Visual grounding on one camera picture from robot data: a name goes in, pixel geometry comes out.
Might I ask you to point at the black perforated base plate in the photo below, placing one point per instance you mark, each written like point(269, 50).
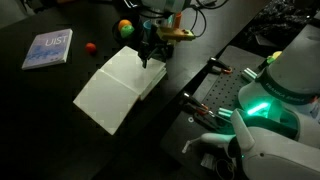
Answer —
point(220, 90)

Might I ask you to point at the large orange ball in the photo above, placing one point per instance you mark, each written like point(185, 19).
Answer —
point(124, 23)

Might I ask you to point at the blue plastic cup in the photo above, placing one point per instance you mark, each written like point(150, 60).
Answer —
point(147, 26)

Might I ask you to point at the blue UIST book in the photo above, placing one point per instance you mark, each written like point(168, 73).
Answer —
point(48, 48)

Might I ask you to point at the small metal washer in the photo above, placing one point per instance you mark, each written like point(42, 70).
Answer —
point(190, 119)

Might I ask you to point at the white paper label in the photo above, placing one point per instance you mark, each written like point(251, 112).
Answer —
point(208, 160)

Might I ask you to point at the silver metal cylinder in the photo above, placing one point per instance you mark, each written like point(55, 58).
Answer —
point(225, 113)
point(249, 74)

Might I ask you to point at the orange plastic cup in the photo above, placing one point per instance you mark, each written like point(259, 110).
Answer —
point(177, 20)

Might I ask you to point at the yellow green marker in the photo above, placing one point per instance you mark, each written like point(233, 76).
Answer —
point(274, 57)

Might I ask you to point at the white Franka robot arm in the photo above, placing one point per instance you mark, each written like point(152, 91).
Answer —
point(283, 100)

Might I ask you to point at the small orange ball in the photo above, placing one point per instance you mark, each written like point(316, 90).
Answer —
point(90, 47)

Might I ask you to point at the black orange-tipped clamp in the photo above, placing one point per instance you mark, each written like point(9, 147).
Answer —
point(198, 105)
point(220, 65)

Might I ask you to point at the white and orange book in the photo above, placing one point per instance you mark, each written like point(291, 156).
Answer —
point(120, 85)

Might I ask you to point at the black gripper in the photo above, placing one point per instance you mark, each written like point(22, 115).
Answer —
point(155, 38)

